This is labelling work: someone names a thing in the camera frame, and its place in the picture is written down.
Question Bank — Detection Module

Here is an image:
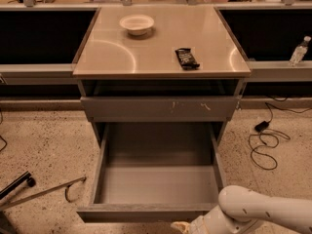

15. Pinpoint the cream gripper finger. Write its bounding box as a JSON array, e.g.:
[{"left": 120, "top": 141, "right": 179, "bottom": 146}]
[{"left": 171, "top": 221, "right": 190, "bottom": 234}]

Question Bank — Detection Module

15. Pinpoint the grey drawer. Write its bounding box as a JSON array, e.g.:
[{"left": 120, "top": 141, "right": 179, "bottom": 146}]
[
  {"left": 81, "top": 97, "right": 238, "bottom": 122},
  {"left": 77, "top": 123, "right": 226, "bottom": 223}
]

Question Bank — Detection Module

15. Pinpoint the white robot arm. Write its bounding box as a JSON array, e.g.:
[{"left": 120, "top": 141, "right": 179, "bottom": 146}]
[{"left": 171, "top": 185, "right": 312, "bottom": 234}]

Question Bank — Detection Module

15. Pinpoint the grey top drawer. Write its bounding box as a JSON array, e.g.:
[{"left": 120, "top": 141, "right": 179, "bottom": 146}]
[{"left": 81, "top": 97, "right": 238, "bottom": 122}]

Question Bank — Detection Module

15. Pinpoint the grey drawer cabinet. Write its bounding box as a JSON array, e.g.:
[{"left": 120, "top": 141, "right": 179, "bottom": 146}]
[{"left": 73, "top": 5, "right": 251, "bottom": 141}]

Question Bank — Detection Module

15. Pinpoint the metal stand with black foot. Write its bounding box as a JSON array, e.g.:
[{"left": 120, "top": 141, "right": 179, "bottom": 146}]
[{"left": 0, "top": 170, "right": 88, "bottom": 234}]

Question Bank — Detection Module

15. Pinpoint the black snack bar packet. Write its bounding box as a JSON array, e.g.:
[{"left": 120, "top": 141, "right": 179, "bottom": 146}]
[{"left": 175, "top": 48, "right": 200, "bottom": 70}]

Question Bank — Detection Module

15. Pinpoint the white bowl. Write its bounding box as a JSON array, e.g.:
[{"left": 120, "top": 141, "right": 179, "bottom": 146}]
[{"left": 119, "top": 15, "right": 154, "bottom": 36}]

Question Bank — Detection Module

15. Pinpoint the clear plastic water bottle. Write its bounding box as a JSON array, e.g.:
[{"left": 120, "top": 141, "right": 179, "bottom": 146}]
[{"left": 289, "top": 36, "right": 311, "bottom": 66}]

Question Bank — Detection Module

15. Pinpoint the black power adapter with cable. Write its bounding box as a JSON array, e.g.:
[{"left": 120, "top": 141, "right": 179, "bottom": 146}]
[{"left": 248, "top": 96, "right": 312, "bottom": 172}]

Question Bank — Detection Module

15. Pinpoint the black cable left floor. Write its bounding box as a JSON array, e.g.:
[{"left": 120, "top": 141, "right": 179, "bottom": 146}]
[{"left": 0, "top": 107, "right": 9, "bottom": 153}]

